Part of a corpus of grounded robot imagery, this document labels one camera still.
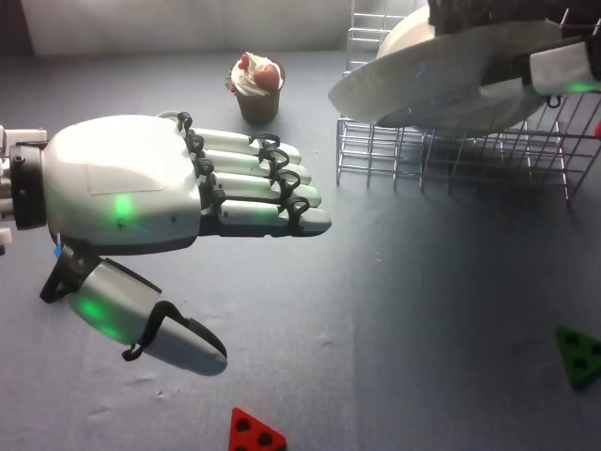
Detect white plate leaf print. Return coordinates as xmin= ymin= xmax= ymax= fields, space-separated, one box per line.
xmin=375 ymin=4 xmax=436 ymax=60

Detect red triangle block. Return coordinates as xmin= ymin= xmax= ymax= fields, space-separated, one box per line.
xmin=229 ymin=407 xmax=288 ymax=451

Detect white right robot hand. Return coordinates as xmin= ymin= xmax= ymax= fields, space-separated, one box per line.
xmin=427 ymin=0 xmax=601 ymax=108

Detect white backdrop sheet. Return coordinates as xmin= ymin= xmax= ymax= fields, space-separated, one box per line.
xmin=23 ymin=0 xmax=353 ymax=53

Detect white plate rim leaf prints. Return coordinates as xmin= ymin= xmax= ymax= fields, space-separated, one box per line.
xmin=327 ymin=21 xmax=564 ymax=137

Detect toy cupcake with strawberry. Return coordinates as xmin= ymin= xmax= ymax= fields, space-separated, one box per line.
xmin=224 ymin=51 xmax=288 ymax=127

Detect green triangle block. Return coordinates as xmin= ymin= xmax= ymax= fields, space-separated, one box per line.
xmin=555 ymin=324 xmax=601 ymax=391

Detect silver wire dish rack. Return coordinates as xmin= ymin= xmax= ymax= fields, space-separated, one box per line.
xmin=336 ymin=0 xmax=601 ymax=208

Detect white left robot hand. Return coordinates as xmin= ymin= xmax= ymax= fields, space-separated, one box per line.
xmin=39 ymin=111 xmax=332 ymax=377

